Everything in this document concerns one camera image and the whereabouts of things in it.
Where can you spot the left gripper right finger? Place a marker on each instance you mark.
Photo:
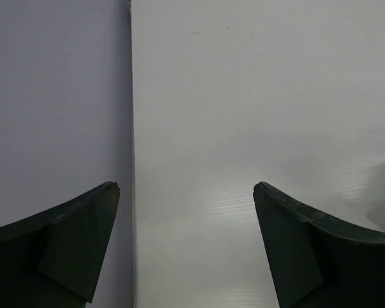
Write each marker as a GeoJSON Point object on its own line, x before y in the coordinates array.
{"type": "Point", "coordinates": [316, 259]}

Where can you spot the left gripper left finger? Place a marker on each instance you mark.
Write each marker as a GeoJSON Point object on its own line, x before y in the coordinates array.
{"type": "Point", "coordinates": [54, 258]}

